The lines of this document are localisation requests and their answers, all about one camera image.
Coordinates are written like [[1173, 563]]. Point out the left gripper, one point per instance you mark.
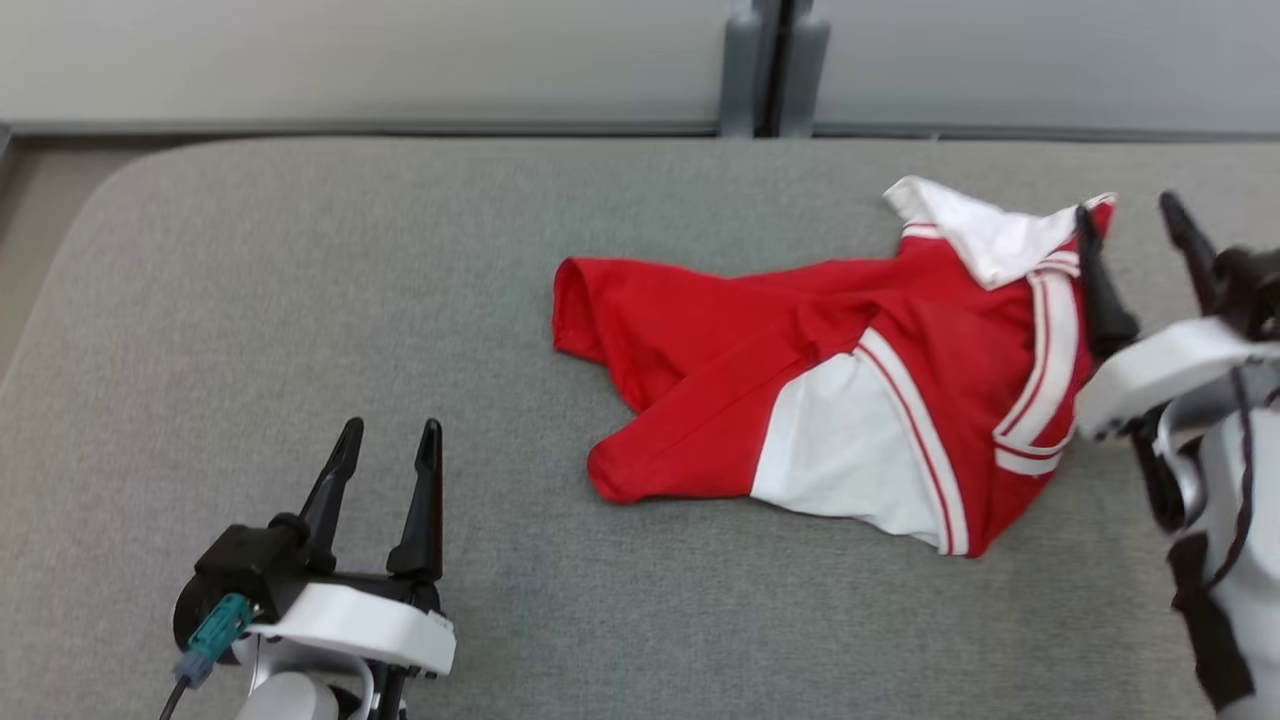
[[350, 620]]

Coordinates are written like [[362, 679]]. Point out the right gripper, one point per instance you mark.
[[1160, 365]]

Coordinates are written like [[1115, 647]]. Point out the red and white jersey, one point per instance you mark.
[[700, 330]]

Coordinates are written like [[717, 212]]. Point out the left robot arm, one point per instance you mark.
[[295, 700]]

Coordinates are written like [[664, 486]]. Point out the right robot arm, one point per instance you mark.
[[1262, 600]]

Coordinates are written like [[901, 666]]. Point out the grey wall base rail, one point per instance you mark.
[[1050, 131], [350, 128]]

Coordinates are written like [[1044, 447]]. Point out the grey cylindrical post cover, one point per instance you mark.
[[742, 80], [805, 80]]

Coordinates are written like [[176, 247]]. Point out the grey partition frame post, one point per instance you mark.
[[775, 70]]

